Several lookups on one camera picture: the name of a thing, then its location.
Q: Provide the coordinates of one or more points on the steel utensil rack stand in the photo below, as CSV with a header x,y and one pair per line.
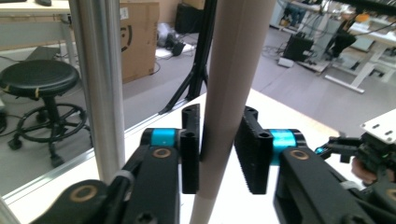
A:
x,y
99,77

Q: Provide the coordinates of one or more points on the beige ladle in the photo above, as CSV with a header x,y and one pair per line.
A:
x,y
230,77

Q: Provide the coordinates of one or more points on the black flat device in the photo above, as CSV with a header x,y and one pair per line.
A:
x,y
43,53

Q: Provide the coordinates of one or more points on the white grid mat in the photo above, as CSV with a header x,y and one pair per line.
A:
x,y
236,208

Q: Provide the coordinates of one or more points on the black round stool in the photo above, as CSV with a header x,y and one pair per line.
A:
x,y
37,77

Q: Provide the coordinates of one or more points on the black metal stand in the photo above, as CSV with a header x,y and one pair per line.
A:
x,y
202,46

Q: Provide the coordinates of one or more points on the white desk frame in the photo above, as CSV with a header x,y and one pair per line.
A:
x,y
31,18

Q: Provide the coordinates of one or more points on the black equipment case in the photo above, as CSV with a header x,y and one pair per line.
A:
x,y
297,46

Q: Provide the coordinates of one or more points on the white board on floor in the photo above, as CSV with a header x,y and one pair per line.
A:
x,y
162,53

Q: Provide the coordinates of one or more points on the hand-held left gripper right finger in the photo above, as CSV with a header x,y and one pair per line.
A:
x,y
255,155

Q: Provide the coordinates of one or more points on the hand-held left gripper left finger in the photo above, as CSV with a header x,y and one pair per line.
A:
x,y
190,155

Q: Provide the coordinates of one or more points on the cardboard box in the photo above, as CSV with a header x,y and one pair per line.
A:
x,y
140,46

